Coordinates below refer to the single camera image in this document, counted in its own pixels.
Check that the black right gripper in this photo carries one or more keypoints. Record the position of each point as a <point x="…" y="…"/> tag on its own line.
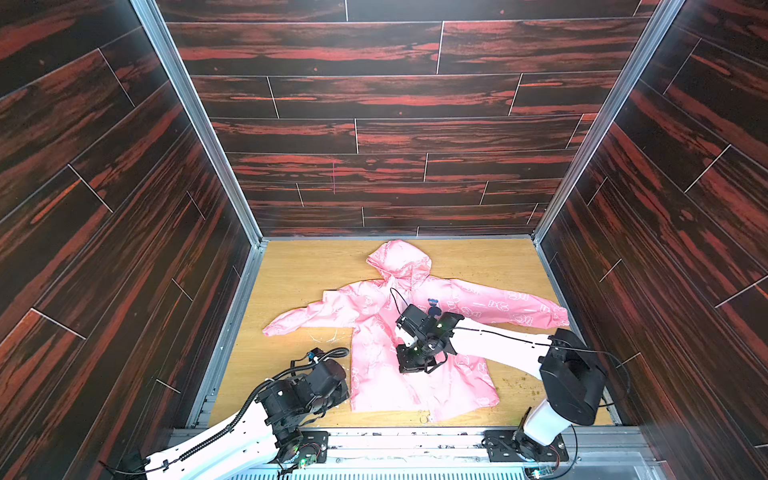
<point x="407" y="339"/>

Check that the pink printed jacket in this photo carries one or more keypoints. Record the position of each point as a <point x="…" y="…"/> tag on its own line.
<point x="370" y="308"/>

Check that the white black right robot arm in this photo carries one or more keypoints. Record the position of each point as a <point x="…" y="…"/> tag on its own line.
<point x="572" y="376"/>

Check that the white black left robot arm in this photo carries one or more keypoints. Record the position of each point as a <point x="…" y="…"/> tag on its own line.
<point x="266" y="430"/>

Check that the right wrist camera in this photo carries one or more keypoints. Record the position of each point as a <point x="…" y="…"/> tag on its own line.
<point x="434" y="311"/>

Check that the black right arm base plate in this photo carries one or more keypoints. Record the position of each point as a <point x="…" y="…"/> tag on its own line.
<point x="504" y="446"/>

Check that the aluminium front rail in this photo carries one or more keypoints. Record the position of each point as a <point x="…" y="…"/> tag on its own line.
<point x="456" y="453"/>

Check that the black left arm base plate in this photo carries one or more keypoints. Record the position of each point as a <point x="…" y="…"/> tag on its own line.
<point x="312" y="449"/>

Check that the aluminium right corner post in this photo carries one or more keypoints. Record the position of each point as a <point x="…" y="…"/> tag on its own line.
<point x="650" y="39"/>

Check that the aluminium corner post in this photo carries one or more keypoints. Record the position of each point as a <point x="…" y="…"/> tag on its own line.
<point x="650" y="39"/>
<point x="160" y="38"/>

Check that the aluminium left corner post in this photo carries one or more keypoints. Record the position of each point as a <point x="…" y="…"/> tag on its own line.
<point x="160" y="38"/>

